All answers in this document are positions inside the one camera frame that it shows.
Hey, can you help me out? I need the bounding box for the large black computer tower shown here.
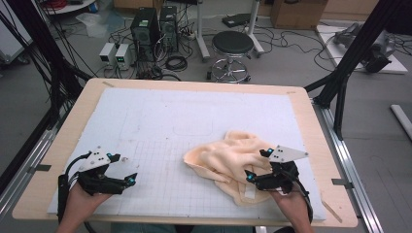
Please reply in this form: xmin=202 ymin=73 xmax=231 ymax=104
xmin=129 ymin=7 xmax=161 ymax=62

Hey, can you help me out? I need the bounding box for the thin wooden strip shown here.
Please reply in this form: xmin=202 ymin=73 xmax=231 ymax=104
xmin=320 ymin=198 xmax=343 ymax=224

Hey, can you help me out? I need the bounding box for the hand-held gripper black cable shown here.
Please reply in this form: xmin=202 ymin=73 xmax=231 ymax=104
xmin=57 ymin=151 xmax=93 ymax=225
xmin=285 ymin=170 xmax=314 ymax=224

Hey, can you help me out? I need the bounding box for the white round table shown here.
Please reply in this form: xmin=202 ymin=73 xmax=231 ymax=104
xmin=42 ymin=0 xmax=98 ymax=16

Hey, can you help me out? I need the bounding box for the black metal frame stand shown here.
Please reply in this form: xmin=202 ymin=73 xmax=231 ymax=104
xmin=6 ymin=0 xmax=93 ymax=130
xmin=304 ymin=0 xmax=412 ymax=141

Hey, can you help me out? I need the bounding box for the person's left hand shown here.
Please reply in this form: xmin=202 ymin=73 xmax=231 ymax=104
xmin=66 ymin=183 xmax=113 ymax=213

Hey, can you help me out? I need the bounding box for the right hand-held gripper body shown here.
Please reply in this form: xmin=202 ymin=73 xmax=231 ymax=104
xmin=255 ymin=145 xmax=310 ymax=195

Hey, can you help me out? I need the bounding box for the white base board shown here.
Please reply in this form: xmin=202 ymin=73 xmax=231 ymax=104
xmin=315 ymin=23 xmax=409 ymax=75

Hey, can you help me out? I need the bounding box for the white desk leg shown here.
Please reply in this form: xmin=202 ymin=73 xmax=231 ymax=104
xmin=246 ymin=0 xmax=266 ymax=58
xmin=194 ymin=0 xmax=212 ymax=62

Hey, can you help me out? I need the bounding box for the black flat device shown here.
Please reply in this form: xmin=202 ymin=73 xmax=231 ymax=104
xmin=222 ymin=13 xmax=253 ymax=28

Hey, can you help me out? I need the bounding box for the slim black computer tower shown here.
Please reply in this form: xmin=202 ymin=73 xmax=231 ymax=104
xmin=158 ymin=4 xmax=180 ymax=52

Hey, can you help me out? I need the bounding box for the cardboard box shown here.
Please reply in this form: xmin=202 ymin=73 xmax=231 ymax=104
xmin=270 ymin=0 xmax=328 ymax=31

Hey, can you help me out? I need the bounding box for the peach towel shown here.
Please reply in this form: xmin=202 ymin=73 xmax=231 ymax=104
xmin=183 ymin=130 xmax=287 ymax=208

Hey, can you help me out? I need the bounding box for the left hand-held gripper black cable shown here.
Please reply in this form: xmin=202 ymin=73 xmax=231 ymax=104
xmin=57 ymin=151 xmax=93 ymax=225

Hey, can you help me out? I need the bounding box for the coil of black cable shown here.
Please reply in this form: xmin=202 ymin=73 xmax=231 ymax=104
xmin=164 ymin=54 xmax=189 ymax=73

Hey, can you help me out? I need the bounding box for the right hand-held gripper black cable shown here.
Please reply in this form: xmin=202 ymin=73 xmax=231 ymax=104
xmin=285 ymin=170 xmax=314 ymax=224

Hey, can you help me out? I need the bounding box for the grey metal clamp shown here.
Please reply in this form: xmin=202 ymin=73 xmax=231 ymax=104
xmin=27 ymin=163 xmax=52 ymax=173
xmin=331 ymin=178 xmax=355 ymax=190

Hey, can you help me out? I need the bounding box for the person's right hand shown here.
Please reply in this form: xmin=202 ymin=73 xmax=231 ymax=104
xmin=269 ymin=188 xmax=309 ymax=218

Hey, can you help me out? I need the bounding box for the white power supply unit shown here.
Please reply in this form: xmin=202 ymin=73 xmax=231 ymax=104
xmin=115 ymin=43 xmax=135 ymax=70
xmin=98 ymin=42 xmax=118 ymax=67

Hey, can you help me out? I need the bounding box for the aluminium rail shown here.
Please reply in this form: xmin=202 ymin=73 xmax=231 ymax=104
xmin=312 ymin=98 xmax=385 ymax=233
xmin=0 ymin=127 xmax=58 ymax=221

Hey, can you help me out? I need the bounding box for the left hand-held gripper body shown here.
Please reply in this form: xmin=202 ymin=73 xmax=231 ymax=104
xmin=77 ymin=146 xmax=129 ymax=196

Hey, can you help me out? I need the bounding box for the clear plastic bag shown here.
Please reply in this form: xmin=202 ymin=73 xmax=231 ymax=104
xmin=76 ymin=11 xmax=125 ymax=39

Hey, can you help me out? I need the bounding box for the black round stool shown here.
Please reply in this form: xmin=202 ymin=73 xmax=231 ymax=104
xmin=207 ymin=30 xmax=256 ymax=84

